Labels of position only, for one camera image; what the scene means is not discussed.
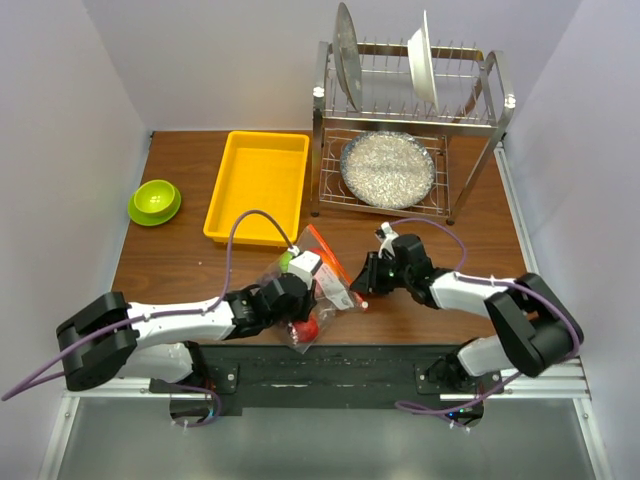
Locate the grey metal plate upright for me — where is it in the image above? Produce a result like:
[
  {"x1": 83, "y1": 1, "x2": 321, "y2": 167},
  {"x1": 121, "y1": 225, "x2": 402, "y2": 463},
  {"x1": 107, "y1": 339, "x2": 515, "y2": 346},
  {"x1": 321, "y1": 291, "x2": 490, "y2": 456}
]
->
[{"x1": 332, "y1": 2, "x2": 363, "y2": 112}]

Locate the aluminium frame rail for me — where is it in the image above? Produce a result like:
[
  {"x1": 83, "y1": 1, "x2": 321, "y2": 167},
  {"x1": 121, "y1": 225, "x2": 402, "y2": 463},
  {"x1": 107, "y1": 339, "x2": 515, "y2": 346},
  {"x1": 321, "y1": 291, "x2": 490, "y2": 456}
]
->
[{"x1": 41, "y1": 345, "x2": 612, "y2": 479}]

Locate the orange red fake mango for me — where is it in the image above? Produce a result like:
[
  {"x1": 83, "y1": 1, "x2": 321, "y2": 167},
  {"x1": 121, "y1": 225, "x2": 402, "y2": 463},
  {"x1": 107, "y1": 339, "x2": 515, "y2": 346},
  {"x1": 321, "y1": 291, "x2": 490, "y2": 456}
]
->
[{"x1": 310, "y1": 247, "x2": 334, "y2": 265}]

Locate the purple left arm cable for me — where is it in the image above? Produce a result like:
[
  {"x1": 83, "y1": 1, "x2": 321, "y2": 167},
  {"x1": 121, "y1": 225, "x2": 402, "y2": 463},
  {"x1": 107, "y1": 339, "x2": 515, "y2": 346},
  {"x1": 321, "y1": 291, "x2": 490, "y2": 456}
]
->
[{"x1": 0, "y1": 209, "x2": 297, "y2": 403}]

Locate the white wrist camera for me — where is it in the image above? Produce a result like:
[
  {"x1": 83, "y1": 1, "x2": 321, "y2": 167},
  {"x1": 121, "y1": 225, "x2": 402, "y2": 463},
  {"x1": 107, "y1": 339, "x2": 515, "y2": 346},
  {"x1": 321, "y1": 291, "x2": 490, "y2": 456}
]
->
[
  {"x1": 375, "y1": 222, "x2": 398, "y2": 258},
  {"x1": 287, "y1": 250, "x2": 323, "y2": 278}
]

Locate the steel dish rack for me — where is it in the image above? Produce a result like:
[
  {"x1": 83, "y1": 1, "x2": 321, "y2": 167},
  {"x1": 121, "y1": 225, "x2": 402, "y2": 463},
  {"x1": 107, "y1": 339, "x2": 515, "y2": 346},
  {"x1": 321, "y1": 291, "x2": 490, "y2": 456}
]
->
[{"x1": 310, "y1": 41, "x2": 516, "y2": 225}]

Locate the white plate upright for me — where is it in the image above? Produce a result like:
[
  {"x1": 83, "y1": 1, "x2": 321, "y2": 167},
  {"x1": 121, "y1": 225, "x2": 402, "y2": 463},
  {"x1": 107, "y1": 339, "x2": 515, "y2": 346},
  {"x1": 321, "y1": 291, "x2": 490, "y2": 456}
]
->
[{"x1": 407, "y1": 10, "x2": 439, "y2": 111}]

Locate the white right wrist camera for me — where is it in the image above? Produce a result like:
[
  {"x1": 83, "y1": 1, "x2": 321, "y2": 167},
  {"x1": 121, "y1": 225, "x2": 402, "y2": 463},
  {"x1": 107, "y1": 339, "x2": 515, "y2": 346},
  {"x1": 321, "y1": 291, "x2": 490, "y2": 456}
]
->
[{"x1": 375, "y1": 222, "x2": 398, "y2": 258}]

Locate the yellow plastic tray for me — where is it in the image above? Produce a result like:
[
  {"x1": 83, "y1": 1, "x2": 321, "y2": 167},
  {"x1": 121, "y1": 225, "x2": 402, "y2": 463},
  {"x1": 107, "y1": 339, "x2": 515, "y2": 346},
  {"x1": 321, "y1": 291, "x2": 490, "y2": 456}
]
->
[{"x1": 203, "y1": 131, "x2": 309, "y2": 247}]

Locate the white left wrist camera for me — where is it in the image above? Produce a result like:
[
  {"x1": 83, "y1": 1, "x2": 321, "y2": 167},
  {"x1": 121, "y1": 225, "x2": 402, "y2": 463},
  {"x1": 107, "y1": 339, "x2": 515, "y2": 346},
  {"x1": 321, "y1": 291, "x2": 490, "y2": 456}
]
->
[{"x1": 287, "y1": 250, "x2": 323, "y2": 278}]

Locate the green plastic bowl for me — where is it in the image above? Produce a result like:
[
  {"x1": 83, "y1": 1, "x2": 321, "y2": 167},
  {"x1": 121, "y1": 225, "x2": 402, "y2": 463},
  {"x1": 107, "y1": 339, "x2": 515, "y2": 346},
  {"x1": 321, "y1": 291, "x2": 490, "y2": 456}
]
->
[{"x1": 127, "y1": 179, "x2": 182, "y2": 227}]

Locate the speckled blue rim plate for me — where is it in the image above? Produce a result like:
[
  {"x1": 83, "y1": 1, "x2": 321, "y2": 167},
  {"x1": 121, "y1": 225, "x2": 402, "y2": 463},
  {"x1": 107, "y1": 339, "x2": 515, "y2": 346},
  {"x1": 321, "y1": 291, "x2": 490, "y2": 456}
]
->
[{"x1": 340, "y1": 131, "x2": 436, "y2": 209}]

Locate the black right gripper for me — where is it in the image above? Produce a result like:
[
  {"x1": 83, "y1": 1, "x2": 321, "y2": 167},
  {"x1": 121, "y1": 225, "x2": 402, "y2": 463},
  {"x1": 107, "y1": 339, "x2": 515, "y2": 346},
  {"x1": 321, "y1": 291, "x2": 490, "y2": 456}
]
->
[{"x1": 349, "y1": 252, "x2": 412, "y2": 295}]

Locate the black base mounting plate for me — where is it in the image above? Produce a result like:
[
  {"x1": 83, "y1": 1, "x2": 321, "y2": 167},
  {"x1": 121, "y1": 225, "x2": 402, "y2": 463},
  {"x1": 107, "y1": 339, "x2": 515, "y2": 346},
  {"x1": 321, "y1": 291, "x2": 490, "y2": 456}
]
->
[{"x1": 148, "y1": 343, "x2": 504, "y2": 419}]

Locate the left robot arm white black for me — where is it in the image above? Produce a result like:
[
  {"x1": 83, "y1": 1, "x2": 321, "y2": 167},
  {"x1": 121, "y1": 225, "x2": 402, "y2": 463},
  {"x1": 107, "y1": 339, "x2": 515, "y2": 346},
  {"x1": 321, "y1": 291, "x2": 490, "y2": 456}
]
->
[{"x1": 56, "y1": 273, "x2": 317, "y2": 392}]

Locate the red fake apple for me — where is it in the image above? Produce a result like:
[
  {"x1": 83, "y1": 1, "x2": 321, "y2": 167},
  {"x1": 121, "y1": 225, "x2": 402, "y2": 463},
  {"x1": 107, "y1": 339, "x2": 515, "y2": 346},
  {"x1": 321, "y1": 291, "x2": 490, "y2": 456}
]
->
[{"x1": 292, "y1": 317, "x2": 319, "y2": 344}]

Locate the green fake fruit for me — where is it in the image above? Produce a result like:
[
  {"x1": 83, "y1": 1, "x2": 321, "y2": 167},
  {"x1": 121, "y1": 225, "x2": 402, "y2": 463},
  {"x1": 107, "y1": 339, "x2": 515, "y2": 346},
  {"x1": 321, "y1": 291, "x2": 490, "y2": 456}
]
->
[{"x1": 278, "y1": 251, "x2": 295, "y2": 271}]

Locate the clear zip top bag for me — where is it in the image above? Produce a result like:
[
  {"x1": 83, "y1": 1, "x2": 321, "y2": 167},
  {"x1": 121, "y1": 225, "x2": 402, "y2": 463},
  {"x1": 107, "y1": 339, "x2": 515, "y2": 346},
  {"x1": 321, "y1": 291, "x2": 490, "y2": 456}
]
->
[{"x1": 275, "y1": 225, "x2": 368, "y2": 354}]

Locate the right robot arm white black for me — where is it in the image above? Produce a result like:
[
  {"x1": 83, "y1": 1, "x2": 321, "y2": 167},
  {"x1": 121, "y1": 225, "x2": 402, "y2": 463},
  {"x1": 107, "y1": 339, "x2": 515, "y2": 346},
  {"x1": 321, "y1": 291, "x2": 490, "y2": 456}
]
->
[{"x1": 350, "y1": 234, "x2": 584, "y2": 393}]

